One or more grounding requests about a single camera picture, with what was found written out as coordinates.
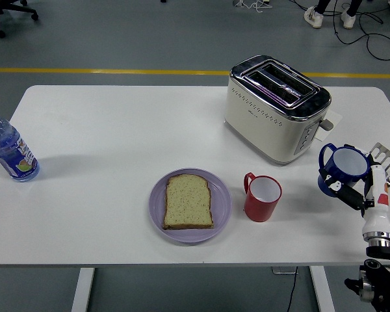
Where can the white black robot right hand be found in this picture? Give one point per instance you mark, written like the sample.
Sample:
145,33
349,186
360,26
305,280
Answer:
377,214

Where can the blue enamel cup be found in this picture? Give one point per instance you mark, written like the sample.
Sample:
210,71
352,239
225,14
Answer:
347,162

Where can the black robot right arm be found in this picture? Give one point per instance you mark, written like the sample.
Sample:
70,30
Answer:
380,269

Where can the red enamel cup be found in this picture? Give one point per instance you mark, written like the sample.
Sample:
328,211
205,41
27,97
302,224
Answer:
260,211

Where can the slice of toast bread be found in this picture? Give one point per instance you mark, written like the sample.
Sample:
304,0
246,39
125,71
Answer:
188,204

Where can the white table leg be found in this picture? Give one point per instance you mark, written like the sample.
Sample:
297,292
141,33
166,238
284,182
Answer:
321,289
83,289

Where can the cream and chrome toaster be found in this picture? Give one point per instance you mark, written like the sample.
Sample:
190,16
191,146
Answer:
263,130

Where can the purple round plate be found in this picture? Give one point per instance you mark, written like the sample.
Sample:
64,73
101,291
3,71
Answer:
221,201

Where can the person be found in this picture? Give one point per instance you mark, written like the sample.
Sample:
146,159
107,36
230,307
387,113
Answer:
313,18

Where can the blue capped water bottle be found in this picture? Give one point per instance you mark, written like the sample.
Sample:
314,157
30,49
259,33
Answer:
9,149

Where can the black office chair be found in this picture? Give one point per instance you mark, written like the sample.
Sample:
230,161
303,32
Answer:
0,9

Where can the grey under-table bracket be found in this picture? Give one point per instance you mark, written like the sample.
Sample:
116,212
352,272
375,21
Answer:
281,270

